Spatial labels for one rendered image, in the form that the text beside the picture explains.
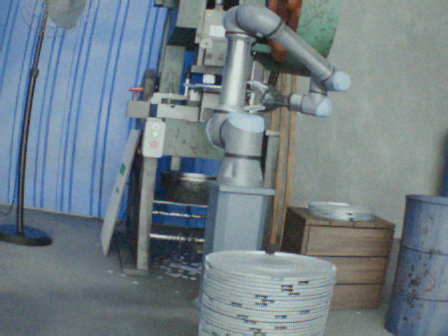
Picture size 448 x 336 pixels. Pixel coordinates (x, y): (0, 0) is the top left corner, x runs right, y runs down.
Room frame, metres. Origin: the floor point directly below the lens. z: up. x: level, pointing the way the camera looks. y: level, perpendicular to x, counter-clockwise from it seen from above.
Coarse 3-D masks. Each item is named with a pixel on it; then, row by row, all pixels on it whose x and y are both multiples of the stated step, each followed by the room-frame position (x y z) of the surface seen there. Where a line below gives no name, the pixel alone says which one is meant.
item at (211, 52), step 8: (208, 16) 2.73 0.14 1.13; (216, 16) 2.74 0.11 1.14; (208, 24) 2.73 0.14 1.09; (216, 24) 2.74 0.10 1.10; (208, 32) 2.73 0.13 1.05; (216, 32) 2.74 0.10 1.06; (224, 32) 2.74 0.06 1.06; (208, 40) 2.72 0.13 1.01; (216, 40) 2.74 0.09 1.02; (224, 40) 2.75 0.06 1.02; (200, 48) 2.73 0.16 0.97; (208, 48) 2.70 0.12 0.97; (216, 48) 2.73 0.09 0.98; (224, 48) 2.75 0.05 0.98; (200, 56) 2.73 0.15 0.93; (208, 56) 2.69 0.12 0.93; (216, 56) 2.71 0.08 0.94; (224, 56) 2.70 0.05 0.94; (192, 64) 2.84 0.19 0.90; (200, 64) 2.73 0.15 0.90; (208, 64) 2.71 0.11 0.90; (216, 64) 2.71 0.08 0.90
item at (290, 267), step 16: (208, 256) 1.36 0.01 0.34; (224, 256) 1.40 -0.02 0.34; (240, 256) 1.42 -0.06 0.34; (256, 256) 1.43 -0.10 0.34; (272, 256) 1.45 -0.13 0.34; (288, 256) 1.46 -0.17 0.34; (304, 256) 1.45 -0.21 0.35; (240, 272) 1.21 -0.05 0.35; (256, 272) 1.25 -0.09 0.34; (272, 272) 1.26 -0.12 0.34; (288, 272) 1.27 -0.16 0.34; (304, 272) 1.28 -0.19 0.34; (320, 272) 1.29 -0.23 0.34
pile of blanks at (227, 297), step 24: (216, 288) 1.25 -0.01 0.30; (240, 288) 1.21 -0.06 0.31; (264, 288) 1.20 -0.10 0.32; (288, 288) 1.19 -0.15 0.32; (312, 288) 1.21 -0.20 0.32; (216, 312) 1.25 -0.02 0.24; (240, 312) 1.21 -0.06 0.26; (264, 312) 1.19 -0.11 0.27; (288, 312) 1.19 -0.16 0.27; (312, 312) 1.23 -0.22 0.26
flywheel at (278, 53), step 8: (272, 0) 3.18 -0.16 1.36; (288, 0) 2.85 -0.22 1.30; (296, 0) 2.82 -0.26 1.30; (272, 8) 3.18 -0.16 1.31; (280, 8) 3.10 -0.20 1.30; (288, 8) 2.87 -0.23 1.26; (296, 8) 2.83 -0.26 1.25; (280, 16) 3.09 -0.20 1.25; (288, 16) 2.95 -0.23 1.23; (296, 16) 2.82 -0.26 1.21; (296, 24) 2.81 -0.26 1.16; (272, 40) 3.09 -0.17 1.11; (272, 48) 3.07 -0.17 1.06; (280, 48) 2.99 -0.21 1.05; (272, 56) 3.06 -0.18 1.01; (280, 56) 2.92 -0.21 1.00
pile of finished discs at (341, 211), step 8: (312, 208) 2.32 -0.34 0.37; (320, 208) 2.28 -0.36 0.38; (328, 208) 2.34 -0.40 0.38; (336, 208) 2.33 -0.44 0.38; (344, 208) 2.32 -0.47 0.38; (352, 208) 2.35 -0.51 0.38; (360, 208) 2.44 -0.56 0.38; (368, 208) 2.44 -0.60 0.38; (320, 216) 2.28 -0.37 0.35; (328, 216) 2.26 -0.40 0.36; (336, 216) 2.24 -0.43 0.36; (344, 216) 2.24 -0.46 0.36; (352, 216) 2.24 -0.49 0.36; (360, 216) 2.25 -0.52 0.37; (368, 216) 2.27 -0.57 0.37
